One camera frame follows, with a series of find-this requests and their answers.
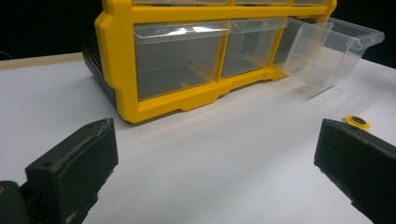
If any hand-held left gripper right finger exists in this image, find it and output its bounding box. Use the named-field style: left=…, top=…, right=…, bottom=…
left=313, top=118, right=396, bottom=224

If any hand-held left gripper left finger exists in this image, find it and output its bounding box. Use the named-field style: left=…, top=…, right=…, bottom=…
left=25, top=118, right=120, bottom=224

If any yellow round disc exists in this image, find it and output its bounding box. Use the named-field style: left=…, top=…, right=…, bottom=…
left=345, top=114, right=372, bottom=131

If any large clear plastic drawer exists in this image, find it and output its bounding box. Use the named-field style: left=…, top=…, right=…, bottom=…
left=133, top=21, right=232, bottom=102

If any yellow drawer cabinet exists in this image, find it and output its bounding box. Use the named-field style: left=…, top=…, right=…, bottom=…
left=81, top=0, right=338, bottom=124

